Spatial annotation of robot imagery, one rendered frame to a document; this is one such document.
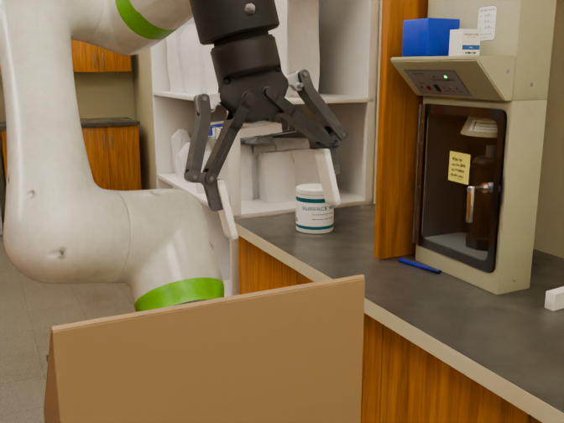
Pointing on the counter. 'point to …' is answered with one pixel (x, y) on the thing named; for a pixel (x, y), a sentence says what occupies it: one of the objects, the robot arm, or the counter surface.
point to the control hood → (467, 74)
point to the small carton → (464, 42)
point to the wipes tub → (313, 210)
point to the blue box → (427, 36)
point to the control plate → (421, 77)
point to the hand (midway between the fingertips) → (281, 211)
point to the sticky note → (459, 167)
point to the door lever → (473, 200)
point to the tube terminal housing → (513, 164)
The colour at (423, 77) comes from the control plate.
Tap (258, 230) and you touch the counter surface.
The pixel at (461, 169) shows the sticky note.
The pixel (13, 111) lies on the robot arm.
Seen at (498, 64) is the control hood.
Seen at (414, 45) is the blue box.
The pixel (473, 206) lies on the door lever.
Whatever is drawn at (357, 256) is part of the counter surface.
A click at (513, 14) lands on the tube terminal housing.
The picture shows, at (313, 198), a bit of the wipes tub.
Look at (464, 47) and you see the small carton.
